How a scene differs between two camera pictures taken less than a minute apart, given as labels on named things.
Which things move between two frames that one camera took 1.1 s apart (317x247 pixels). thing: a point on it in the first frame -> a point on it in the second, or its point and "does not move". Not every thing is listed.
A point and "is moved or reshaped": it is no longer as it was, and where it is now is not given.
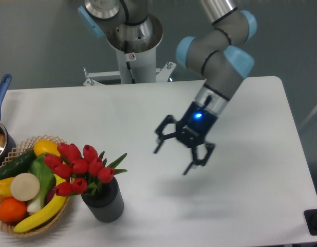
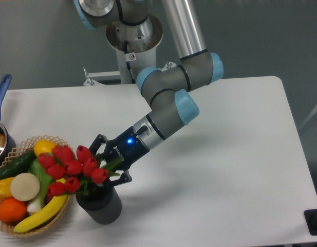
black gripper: [191, 130] -> [127, 146]
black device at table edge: [314, 220] does not move
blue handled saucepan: [4, 142] does not move
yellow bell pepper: [2, 189] does not move
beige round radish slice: [25, 187] does not move
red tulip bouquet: [84, 171] is moved or reshaped
